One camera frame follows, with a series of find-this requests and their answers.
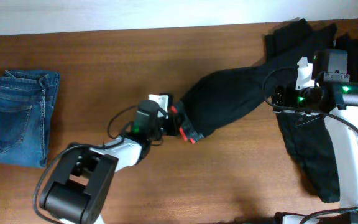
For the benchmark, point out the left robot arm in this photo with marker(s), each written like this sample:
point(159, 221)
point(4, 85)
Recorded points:
point(74, 186)

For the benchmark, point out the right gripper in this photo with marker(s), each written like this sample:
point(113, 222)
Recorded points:
point(279, 99)

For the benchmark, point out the black trousers pile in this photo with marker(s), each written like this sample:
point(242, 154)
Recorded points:
point(306, 138)

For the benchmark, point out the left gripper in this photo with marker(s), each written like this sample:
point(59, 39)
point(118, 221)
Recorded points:
point(177, 121)

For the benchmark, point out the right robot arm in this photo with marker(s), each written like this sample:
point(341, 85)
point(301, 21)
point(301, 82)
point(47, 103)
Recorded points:
point(323, 88)

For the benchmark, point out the black leggings red grey waistband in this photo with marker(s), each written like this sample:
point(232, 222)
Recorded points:
point(224, 96)

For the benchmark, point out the folded blue denim jeans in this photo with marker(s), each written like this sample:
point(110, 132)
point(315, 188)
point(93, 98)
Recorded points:
point(27, 102)

